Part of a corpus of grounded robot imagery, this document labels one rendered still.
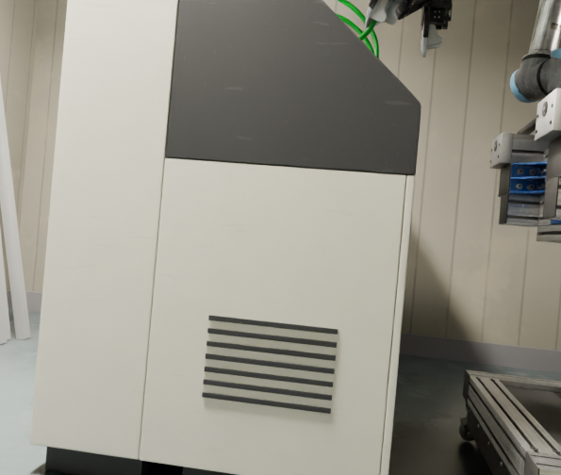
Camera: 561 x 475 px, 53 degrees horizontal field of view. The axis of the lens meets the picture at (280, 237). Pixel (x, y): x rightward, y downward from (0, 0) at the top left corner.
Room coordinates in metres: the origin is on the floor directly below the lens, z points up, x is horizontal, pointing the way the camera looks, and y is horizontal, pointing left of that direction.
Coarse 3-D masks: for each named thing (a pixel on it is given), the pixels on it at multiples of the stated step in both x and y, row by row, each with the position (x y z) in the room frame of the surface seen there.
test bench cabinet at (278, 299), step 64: (192, 192) 1.32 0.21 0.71; (256, 192) 1.30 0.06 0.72; (320, 192) 1.28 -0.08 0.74; (384, 192) 1.26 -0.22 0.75; (192, 256) 1.32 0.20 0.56; (256, 256) 1.30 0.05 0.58; (320, 256) 1.28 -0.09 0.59; (384, 256) 1.26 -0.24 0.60; (192, 320) 1.32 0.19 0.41; (256, 320) 1.30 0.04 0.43; (320, 320) 1.28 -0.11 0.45; (384, 320) 1.26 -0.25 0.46; (192, 384) 1.32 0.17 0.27; (256, 384) 1.30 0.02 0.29; (320, 384) 1.28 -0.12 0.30; (384, 384) 1.26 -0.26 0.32; (192, 448) 1.32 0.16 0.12; (256, 448) 1.30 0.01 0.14; (320, 448) 1.28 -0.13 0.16; (384, 448) 1.26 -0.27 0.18
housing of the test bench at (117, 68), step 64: (128, 0) 1.35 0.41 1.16; (64, 64) 1.37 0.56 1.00; (128, 64) 1.35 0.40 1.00; (64, 128) 1.37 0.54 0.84; (128, 128) 1.35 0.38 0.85; (64, 192) 1.37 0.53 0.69; (128, 192) 1.34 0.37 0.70; (64, 256) 1.36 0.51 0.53; (128, 256) 1.34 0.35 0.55; (64, 320) 1.36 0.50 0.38; (128, 320) 1.34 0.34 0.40; (64, 384) 1.36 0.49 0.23; (128, 384) 1.34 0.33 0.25; (64, 448) 1.36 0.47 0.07; (128, 448) 1.34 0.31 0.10
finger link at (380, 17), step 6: (378, 0) 1.43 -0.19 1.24; (384, 0) 1.43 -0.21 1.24; (378, 6) 1.44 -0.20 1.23; (384, 6) 1.43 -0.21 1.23; (372, 12) 1.45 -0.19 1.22; (378, 12) 1.44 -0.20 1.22; (384, 12) 1.43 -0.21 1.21; (366, 18) 1.47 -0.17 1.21; (372, 18) 1.45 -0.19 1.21; (378, 18) 1.44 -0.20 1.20; (384, 18) 1.43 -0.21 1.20; (366, 24) 1.48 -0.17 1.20
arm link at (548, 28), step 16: (544, 0) 1.85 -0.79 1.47; (560, 0) 1.82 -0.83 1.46; (544, 16) 1.83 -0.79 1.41; (560, 16) 1.82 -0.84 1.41; (544, 32) 1.82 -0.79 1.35; (560, 32) 1.83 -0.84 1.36; (544, 48) 1.82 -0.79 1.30; (528, 64) 1.82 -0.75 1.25; (512, 80) 1.88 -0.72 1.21; (528, 80) 1.81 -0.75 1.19; (528, 96) 1.84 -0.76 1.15; (544, 96) 1.80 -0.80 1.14
